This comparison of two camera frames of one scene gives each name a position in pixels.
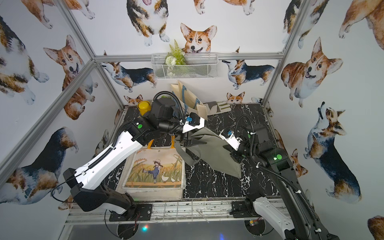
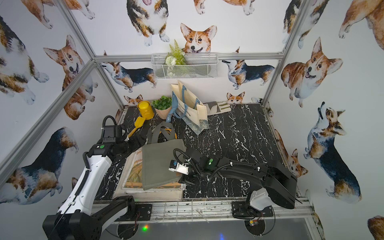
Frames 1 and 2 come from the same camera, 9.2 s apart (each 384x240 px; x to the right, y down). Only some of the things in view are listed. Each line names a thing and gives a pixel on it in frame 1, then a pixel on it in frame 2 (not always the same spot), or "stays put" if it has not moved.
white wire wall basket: (197, 66) stays put
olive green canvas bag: (215, 152) -> (157, 153)
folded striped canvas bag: (215, 107) stays put
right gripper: (236, 156) -> (187, 179)
